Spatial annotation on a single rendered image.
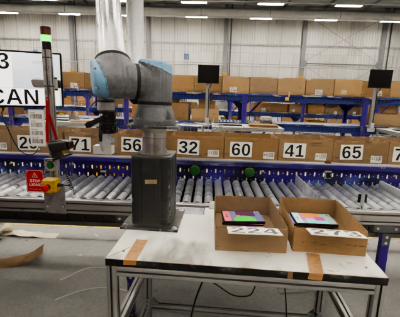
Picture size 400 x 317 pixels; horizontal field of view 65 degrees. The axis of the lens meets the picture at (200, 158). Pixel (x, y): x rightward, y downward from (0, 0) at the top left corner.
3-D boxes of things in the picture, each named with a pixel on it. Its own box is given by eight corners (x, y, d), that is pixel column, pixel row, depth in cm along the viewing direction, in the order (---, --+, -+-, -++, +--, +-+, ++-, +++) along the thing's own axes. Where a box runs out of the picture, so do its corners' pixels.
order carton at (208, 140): (170, 158, 230) (170, 135, 227) (174, 151, 259) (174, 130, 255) (223, 160, 229) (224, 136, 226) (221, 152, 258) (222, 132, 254)
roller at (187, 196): (181, 209, 178) (181, 201, 177) (187, 183, 229) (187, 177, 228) (190, 210, 178) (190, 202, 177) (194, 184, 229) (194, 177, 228)
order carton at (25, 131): (11, 152, 233) (9, 129, 229) (33, 146, 262) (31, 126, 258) (63, 154, 232) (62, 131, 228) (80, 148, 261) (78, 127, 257)
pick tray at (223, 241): (214, 250, 123) (215, 226, 121) (213, 213, 160) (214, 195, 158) (287, 253, 122) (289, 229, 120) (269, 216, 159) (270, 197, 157)
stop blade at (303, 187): (316, 210, 179) (317, 195, 177) (294, 186, 224) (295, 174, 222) (317, 210, 179) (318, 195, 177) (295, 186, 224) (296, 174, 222)
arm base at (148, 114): (175, 126, 132) (176, 102, 130) (129, 124, 131) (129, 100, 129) (175, 123, 151) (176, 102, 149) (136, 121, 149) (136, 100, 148)
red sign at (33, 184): (26, 192, 174) (24, 169, 171) (27, 191, 175) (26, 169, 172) (55, 192, 173) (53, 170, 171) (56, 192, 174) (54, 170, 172)
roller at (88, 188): (68, 205, 179) (67, 197, 178) (99, 180, 230) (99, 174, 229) (77, 205, 179) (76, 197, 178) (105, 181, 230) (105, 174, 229)
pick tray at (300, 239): (291, 251, 124) (294, 228, 122) (278, 214, 161) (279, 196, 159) (366, 256, 121) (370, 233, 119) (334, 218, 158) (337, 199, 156)
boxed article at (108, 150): (111, 154, 167) (111, 146, 166) (93, 153, 167) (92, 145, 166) (114, 152, 173) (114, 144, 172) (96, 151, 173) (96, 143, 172)
